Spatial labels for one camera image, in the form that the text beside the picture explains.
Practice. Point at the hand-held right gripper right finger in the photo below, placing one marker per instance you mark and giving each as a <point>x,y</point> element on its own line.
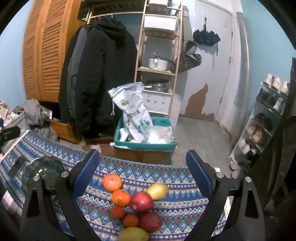
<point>198,172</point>

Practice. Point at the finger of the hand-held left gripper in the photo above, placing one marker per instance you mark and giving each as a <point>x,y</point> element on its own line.
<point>9,134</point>

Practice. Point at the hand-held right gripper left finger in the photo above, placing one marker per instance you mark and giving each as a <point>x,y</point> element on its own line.
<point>86,173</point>

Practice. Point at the large orange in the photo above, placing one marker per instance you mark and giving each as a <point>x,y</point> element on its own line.
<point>121,197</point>
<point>112,182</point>

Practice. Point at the dark green glass plate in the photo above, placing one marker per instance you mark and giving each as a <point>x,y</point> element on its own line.
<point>46,165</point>

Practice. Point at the yellow mango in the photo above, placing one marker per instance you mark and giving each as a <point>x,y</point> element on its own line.
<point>158,191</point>

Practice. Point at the small orange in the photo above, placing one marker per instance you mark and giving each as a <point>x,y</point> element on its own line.
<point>130,220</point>
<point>117,212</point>

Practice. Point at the red apple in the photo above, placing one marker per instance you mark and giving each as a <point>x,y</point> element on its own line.
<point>150,222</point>
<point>141,202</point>

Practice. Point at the yellow apple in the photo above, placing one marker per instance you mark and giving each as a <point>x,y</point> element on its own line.
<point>133,234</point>

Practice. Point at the grey tote bag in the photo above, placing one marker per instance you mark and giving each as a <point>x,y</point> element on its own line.
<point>17,122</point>

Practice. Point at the white cloth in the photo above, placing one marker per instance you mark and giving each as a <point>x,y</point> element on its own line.
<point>4,109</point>

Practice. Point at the flat cardboard box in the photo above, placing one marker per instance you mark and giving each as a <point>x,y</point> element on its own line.
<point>92,147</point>

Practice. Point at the black smartphone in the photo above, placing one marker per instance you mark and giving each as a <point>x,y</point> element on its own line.
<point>17,167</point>

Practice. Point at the grey clothing pile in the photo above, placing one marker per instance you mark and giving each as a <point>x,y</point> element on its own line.
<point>34,111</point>

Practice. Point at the brown wooden crate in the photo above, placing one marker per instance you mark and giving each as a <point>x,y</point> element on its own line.
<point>62,129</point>

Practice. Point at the blue patterned tablecloth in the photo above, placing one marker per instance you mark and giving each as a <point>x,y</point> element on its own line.
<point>138,173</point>

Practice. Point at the clear plastic bags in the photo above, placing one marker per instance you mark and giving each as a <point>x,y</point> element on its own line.
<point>157,136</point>

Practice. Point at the large cardboard box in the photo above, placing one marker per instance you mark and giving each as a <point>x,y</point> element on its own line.
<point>138,155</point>

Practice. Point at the teal plastic crate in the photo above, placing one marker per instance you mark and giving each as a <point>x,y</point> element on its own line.
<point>166,121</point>

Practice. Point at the group of assorted shoes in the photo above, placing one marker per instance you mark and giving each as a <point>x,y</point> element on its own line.
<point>256,135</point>

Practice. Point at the white rice bag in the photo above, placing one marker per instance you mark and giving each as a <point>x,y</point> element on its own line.
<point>134,109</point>

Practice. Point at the white patterned basket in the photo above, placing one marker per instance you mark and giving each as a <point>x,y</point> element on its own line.
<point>156,103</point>

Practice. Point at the white shoe rack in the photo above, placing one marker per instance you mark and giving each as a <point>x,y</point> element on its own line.
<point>256,107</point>

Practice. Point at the wooden louvered wardrobe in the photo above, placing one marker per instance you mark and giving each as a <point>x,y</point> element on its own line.
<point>46,51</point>

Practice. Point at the steel pot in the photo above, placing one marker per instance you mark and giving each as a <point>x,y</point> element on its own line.
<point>157,84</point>

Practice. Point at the black winter coat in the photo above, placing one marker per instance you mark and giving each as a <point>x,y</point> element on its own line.
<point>106,76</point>

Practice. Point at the white door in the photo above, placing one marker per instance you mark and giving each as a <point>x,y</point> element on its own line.
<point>212,74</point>

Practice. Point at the grey jacket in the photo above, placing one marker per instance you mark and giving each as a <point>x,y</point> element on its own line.
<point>77,60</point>

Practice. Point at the silver metal pipe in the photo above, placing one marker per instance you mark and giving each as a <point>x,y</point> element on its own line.
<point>245,69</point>

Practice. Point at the grey hanging bag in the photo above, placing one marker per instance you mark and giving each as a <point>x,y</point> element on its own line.
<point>190,56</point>

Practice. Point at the white cooking pot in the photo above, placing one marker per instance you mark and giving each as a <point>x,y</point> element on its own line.
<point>158,63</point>

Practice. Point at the wooden shelf rack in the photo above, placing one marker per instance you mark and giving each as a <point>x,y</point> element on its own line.
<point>175,58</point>

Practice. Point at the dark blue umbrella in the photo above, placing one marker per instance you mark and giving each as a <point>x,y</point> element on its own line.
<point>205,37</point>

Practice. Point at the large white storage bin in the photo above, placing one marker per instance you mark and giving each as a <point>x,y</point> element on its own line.
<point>159,22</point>

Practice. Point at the small white storage bin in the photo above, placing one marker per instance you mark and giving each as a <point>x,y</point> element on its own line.
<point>158,2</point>

